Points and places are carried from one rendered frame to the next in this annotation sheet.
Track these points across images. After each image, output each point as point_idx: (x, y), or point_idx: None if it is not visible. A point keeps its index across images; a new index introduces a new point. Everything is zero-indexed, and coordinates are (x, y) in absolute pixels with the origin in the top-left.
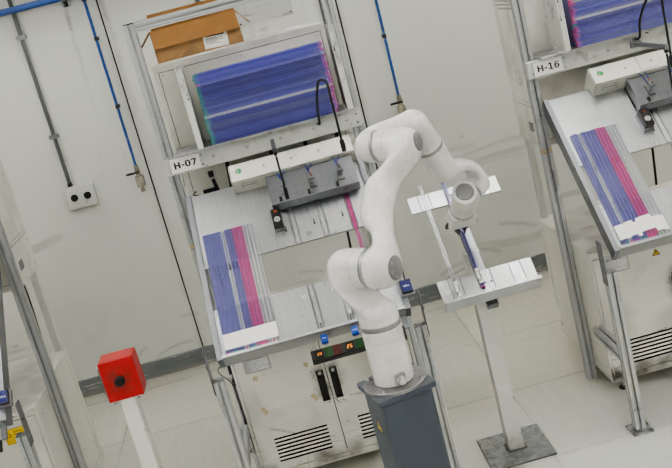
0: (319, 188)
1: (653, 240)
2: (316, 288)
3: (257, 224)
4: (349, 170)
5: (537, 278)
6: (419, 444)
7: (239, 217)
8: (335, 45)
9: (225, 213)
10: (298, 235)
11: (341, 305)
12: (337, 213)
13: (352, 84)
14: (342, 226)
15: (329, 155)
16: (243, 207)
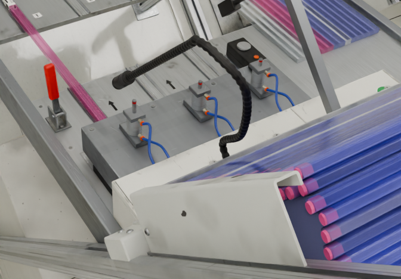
0: (175, 100)
1: None
2: None
3: (287, 64)
4: (114, 146)
5: None
6: None
7: (332, 70)
8: (235, 179)
9: (366, 72)
10: (192, 59)
11: None
12: (124, 104)
13: (159, 264)
14: (104, 84)
15: (177, 155)
16: (337, 86)
